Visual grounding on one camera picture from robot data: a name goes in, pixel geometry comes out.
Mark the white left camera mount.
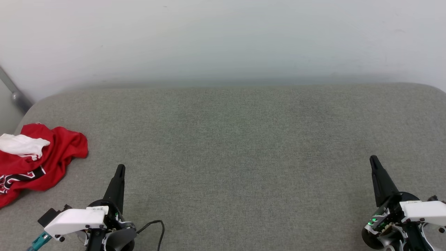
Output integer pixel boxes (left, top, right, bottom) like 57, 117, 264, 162
44, 206, 109, 242

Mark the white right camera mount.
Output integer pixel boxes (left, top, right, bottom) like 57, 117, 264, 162
400, 200, 446, 227

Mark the teal left camera connector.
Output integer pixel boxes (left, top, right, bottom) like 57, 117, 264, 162
27, 231, 53, 251

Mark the grey fabric sofa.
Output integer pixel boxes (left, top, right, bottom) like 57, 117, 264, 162
0, 83, 446, 251

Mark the red and white jersey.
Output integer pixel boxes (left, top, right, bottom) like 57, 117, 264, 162
0, 123, 89, 208

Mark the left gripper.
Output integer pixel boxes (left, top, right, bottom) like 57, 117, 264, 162
87, 164, 137, 233

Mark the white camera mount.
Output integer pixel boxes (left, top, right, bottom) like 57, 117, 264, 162
44, 206, 109, 242
400, 200, 446, 227

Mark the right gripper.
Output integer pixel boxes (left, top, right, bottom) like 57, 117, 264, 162
364, 155, 421, 233

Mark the grey metal pole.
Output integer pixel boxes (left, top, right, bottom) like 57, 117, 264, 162
0, 66, 34, 114

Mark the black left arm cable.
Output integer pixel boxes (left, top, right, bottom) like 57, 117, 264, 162
136, 220, 165, 251

